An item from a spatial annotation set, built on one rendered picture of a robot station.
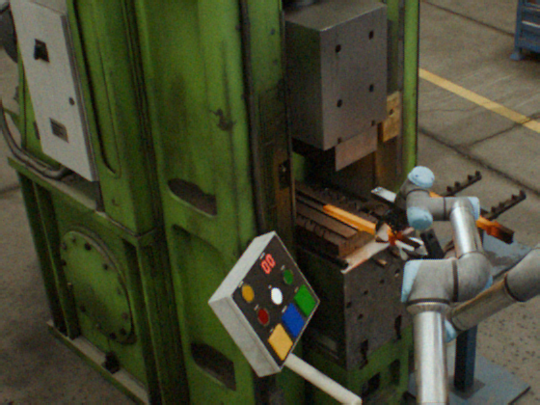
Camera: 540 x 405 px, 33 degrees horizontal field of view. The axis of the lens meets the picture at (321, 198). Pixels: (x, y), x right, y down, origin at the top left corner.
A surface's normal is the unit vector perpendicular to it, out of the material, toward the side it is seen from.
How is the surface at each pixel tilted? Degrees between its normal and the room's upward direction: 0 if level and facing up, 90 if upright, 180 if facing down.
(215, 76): 89
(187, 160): 89
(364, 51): 90
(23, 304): 0
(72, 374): 0
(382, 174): 90
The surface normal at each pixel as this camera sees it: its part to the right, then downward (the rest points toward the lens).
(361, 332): 0.71, 0.35
